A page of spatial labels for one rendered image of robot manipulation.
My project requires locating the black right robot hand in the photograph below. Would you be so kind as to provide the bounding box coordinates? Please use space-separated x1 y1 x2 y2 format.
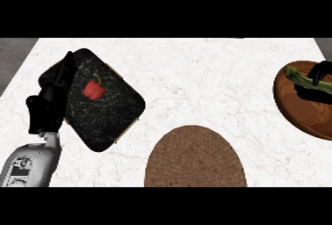
294 60 332 105

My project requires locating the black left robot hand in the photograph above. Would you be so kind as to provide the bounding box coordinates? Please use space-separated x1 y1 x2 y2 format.
26 50 79 135

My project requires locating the green squash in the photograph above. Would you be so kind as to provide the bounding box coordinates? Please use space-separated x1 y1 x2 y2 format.
284 66 332 95

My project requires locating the brown wooden bowl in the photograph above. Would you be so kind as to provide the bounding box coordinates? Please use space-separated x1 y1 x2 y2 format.
274 60 332 142

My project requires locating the brown woven oval placemat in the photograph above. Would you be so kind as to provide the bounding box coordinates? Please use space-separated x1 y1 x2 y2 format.
145 125 250 188

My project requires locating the red bell pepper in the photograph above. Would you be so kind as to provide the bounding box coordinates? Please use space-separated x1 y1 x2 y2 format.
82 74 107 102

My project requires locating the black speckled cutting board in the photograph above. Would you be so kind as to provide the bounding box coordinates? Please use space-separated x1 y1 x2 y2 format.
51 47 147 153

